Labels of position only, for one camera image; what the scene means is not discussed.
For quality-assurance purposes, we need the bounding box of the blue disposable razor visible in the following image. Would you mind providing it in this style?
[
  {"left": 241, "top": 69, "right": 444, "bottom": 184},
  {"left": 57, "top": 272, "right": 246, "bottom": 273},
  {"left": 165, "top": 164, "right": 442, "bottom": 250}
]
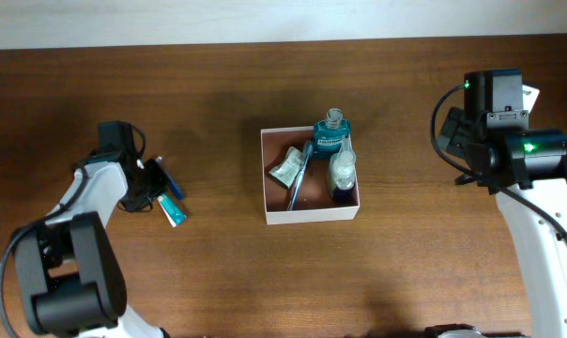
[{"left": 156, "top": 156, "right": 184, "bottom": 201}]

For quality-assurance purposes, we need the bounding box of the clear spray bottle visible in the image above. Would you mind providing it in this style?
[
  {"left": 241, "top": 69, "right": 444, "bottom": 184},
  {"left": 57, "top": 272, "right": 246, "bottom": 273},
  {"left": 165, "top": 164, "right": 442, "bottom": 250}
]
[{"left": 327, "top": 137, "right": 356, "bottom": 204}]

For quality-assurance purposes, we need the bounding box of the blue mouthwash bottle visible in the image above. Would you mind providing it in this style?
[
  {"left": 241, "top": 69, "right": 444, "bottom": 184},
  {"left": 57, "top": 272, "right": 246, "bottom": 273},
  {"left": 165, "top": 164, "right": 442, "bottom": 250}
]
[{"left": 314, "top": 108, "right": 351, "bottom": 159}]

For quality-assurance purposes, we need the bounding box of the green white soap box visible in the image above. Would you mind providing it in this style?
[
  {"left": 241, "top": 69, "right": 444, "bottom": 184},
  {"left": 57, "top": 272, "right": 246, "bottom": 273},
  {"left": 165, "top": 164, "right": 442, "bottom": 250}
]
[{"left": 268, "top": 146, "right": 305, "bottom": 189}]

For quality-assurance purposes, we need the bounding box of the blue white toothbrush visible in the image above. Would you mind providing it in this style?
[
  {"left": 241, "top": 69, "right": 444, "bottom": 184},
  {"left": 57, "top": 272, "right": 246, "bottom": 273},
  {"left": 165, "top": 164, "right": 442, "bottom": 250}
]
[{"left": 286, "top": 141, "right": 314, "bottom": 211}]

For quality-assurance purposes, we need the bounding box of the green white toothpaste tube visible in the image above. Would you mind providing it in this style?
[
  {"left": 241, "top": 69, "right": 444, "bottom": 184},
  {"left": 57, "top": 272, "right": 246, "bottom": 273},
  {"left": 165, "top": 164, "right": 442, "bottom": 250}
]
[{"left": 157, "top": 193, "right": 187, "bottom": 227}]

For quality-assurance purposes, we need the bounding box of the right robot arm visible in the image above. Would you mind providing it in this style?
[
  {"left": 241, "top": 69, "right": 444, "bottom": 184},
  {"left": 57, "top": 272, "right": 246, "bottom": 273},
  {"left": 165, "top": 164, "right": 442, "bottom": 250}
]
[{"left": 430, "top": 69, "right": 567, "bottom": 337}]

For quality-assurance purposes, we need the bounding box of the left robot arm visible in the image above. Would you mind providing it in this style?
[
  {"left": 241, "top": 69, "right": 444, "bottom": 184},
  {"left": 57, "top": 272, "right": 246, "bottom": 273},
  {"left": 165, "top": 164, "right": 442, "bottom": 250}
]
[{"left": 3, "top": 121, "right": 167, "bottom": 337}]

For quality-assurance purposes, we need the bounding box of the white cardboard box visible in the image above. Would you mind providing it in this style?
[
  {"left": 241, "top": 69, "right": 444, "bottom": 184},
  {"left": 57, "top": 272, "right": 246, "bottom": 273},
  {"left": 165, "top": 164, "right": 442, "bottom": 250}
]
[{"left": 260, "top": 126, "right": 360, "bottom": 225}]

